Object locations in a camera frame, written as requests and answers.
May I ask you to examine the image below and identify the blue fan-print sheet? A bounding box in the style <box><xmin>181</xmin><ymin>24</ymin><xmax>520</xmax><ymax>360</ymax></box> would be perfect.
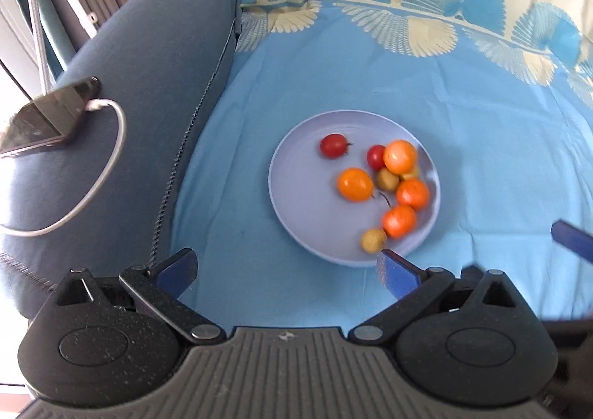
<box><xmin>169</xmin><ymin>0</ymin><xmax>593</xmax><ymax>339</ymax></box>

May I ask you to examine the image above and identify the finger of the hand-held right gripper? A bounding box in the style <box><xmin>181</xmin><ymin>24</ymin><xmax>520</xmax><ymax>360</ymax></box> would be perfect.
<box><xmin>550</xmin><ymin>220</ymin><xmax>593</xmax><ymax>263</ymax></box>

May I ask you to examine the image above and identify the white charging cable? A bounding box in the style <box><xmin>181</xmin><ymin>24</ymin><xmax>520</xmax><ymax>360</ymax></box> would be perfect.
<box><xmin>0</xmin><ymin>97</ymin><xmax>127</xmax><ymax>237</ymax></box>

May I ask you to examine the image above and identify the garment steamer with hose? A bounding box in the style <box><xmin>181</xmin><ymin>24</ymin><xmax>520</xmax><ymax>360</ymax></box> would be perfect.
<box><xmin>24</xmin><ymin>0</ymin><xmax>57</xmax><ymax>93</ymax></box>

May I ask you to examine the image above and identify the black smartphone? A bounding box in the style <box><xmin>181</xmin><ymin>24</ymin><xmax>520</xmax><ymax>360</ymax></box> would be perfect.
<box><xmin>0</xmin><ymin>76</ymin><xmax>101</xmax><ymax>160</ymax></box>

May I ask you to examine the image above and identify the orange cherry tomato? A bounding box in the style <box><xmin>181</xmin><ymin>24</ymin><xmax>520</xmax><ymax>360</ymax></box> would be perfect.
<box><xmin>337</xmin><ymin>168</ymin><xmax>375</xmax><ymax>202</ymax></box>
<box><xmin>382</xmin><ymin>205</ymin><xmax>418</xmax><ymax>239</ymax></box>
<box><xmin>396</xmin><ymin>179</ymin><xmax>431</xmax><ymax>210</ymax></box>
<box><xmin>383</xmin><ymin>140</ymin><xmax>418</xmax><ymax>174</ymax></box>

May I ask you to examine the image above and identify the pale blue plate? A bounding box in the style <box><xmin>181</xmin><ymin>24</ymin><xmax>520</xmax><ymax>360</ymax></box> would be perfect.
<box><xmin>268</xmin><ymin>110</ymin><xmax>441</xmax><ymax>268</ymax></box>

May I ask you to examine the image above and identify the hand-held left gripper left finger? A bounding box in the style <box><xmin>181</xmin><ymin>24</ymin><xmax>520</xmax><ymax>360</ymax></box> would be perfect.
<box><xmin>51</xmin><ymin>247</ymin><xmax>228</xmax><ymax>346</ymax></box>

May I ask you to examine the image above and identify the red cherry tomato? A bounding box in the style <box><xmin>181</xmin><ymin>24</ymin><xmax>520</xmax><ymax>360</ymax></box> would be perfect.
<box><xmin>319</xmin><ymin>134</ymin><xmax>353</xmax><ymax>159</ymax></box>
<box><xmin>367</xmin><ymin>145</ymin><xmax>387</xmax><ymax>171</ymax></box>

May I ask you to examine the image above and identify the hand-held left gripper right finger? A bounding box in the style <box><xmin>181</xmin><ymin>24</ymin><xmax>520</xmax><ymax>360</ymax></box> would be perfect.
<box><xmin>347</xmin><ymin>249</ymin><xmax>525</xmax><ymax>346</ymax></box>

